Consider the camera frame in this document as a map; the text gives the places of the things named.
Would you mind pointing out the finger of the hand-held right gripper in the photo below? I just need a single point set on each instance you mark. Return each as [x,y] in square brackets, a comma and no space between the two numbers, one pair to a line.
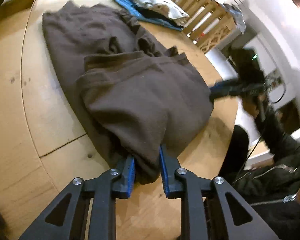
[222,90]

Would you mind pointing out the person's right forearm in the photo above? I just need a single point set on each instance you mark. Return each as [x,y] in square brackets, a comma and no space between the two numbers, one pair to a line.
[275,130]

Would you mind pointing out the person's right leg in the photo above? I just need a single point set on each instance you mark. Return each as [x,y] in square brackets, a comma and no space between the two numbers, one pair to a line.
[236,150]

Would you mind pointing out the person's right hand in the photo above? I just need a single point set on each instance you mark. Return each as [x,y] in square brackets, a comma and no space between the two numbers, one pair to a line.
[250,107]

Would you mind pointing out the person's dark jacket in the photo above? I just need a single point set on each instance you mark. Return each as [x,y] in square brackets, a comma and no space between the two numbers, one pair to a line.
[277,185]

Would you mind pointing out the brown long-sleeve shirt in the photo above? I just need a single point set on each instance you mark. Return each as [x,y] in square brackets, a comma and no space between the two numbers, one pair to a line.
[140,97]

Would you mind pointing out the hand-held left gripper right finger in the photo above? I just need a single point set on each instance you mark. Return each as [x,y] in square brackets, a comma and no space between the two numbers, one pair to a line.
[164,177]

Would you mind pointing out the grey plastic bag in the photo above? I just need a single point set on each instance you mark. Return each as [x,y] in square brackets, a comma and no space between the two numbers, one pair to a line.
[230,7]

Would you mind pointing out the black folded garment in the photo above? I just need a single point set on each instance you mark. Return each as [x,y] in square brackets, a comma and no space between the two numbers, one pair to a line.
[160,15]

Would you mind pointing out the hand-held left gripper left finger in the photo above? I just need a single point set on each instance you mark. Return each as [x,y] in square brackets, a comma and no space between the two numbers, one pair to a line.
[130,177]

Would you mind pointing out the blue folded garment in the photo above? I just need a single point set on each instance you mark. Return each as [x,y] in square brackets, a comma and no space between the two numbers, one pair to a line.
[130,7]

